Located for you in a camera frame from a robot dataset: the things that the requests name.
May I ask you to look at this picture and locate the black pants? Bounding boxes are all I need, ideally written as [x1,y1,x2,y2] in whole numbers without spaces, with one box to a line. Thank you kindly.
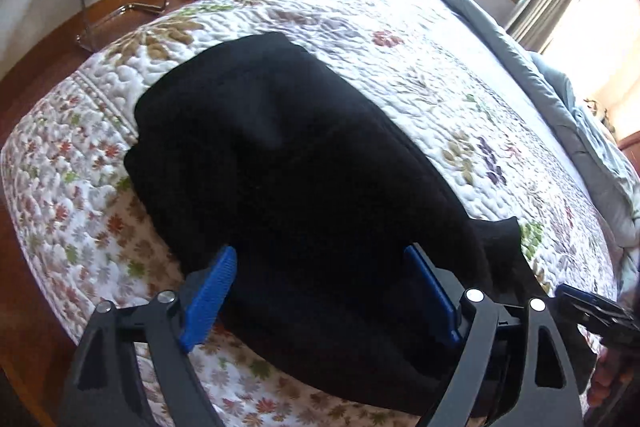
[124,32,542,416]

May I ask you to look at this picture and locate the person's right hand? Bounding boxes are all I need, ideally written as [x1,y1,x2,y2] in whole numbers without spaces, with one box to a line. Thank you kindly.
[587,349,634,409]

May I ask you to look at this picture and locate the grey blue comforter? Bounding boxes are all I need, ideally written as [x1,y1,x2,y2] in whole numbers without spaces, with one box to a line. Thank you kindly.
[404,0,640,258]

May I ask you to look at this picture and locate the wooden headboard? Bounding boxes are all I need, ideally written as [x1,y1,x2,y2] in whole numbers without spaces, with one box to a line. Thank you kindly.
[618,131,640,173]

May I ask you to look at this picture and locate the floral quilted bedspread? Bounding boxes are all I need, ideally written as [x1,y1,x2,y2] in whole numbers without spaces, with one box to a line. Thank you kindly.
[0,0,626,427]

